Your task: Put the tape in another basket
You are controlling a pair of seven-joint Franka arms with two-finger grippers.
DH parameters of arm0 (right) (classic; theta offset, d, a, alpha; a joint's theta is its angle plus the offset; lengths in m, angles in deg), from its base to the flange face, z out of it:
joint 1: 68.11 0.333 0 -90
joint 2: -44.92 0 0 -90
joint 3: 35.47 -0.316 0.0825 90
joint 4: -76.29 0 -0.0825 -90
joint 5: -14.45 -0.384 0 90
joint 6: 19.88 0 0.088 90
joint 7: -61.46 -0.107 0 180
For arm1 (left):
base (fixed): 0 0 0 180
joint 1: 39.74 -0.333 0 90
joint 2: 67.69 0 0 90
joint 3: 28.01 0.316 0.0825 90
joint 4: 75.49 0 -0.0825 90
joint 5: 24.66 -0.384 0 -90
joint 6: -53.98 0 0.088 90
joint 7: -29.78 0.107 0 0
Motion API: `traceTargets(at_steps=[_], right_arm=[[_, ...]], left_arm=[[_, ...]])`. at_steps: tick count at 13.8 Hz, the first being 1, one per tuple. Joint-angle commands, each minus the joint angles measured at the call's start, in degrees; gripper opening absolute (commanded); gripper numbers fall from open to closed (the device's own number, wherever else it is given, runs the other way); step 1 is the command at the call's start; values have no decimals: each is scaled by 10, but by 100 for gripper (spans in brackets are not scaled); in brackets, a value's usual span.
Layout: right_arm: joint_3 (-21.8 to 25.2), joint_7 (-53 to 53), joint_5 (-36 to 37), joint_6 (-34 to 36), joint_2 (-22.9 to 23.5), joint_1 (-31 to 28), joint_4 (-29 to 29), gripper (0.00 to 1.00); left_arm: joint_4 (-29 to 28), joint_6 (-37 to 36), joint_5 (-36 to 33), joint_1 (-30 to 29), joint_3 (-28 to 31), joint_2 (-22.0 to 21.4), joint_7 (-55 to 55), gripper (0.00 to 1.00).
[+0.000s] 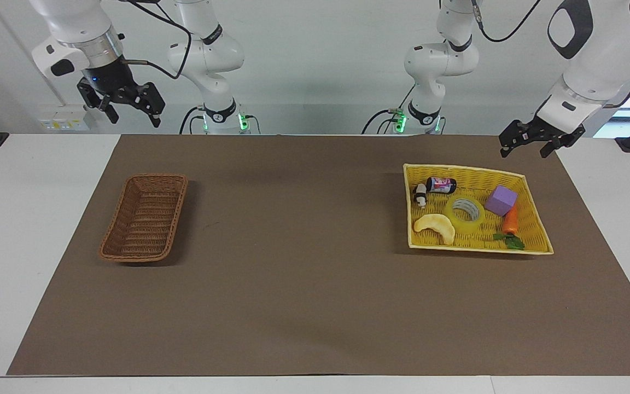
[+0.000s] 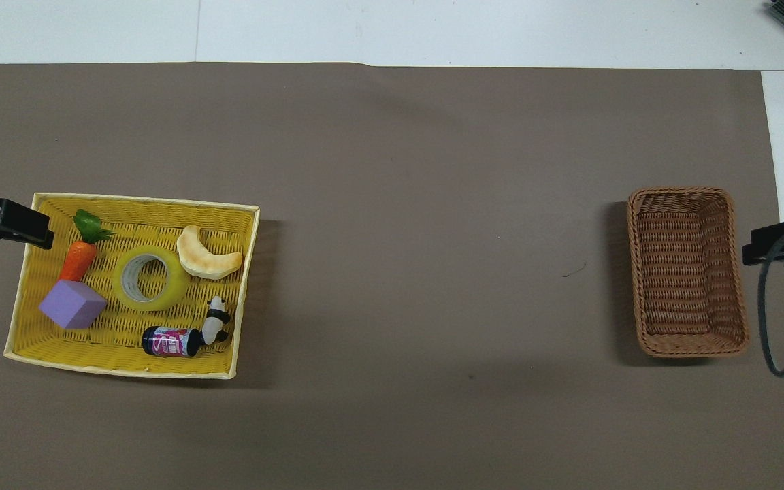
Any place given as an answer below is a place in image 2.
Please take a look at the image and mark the yellow tape roll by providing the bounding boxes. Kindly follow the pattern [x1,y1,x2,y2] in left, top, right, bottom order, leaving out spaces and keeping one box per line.
[112,246,191,312]

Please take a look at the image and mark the yellow woven basket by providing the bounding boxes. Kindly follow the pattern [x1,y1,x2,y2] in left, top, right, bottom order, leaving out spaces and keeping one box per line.
[3,192,261,380]

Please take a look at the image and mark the brown wicker basket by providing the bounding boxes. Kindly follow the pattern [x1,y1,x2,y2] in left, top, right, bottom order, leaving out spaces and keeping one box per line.
[627,187,750,359]

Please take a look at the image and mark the toy bread crescent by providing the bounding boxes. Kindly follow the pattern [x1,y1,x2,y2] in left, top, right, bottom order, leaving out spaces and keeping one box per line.
[176,225,244,280]

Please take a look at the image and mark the small panda figure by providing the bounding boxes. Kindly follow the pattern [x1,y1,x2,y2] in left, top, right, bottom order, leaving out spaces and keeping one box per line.
[201,295,232,345]

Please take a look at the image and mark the small dark bottle pink label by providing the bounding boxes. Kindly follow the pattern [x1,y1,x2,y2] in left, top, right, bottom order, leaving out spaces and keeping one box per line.
[142,325,203,358]

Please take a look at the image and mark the orange toy carrot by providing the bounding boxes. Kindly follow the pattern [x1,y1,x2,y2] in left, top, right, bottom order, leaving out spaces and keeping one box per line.
[59,209,116,283]

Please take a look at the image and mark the purple foam cube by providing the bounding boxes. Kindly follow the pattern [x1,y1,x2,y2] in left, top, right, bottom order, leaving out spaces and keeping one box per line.
[39,279,108,331]

